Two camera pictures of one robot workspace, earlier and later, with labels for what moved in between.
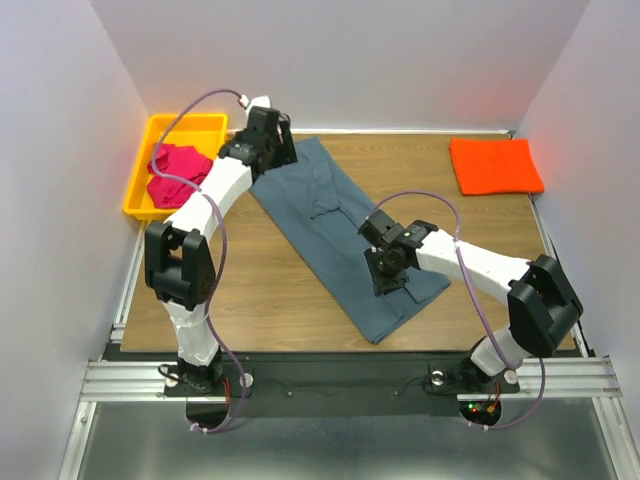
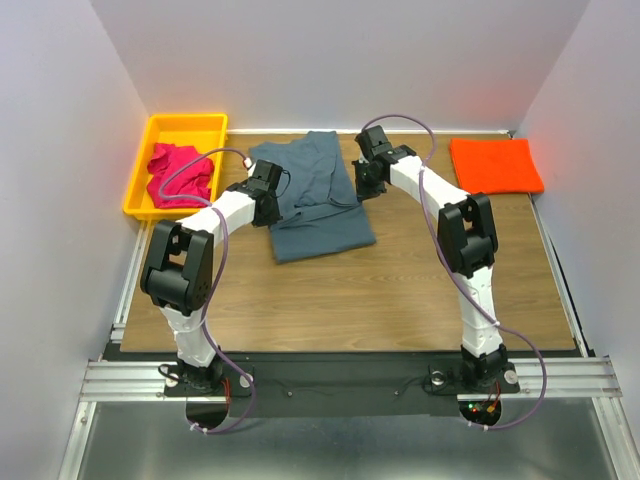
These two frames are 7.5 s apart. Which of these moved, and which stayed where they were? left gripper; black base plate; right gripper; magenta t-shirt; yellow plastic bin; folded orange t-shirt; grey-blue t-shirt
Moved: left gripper; grey-blue t-shirt; right gripper
Stayed: magenta t-shirt; black base plate; folded orange t-shirt; yellow plastic bin
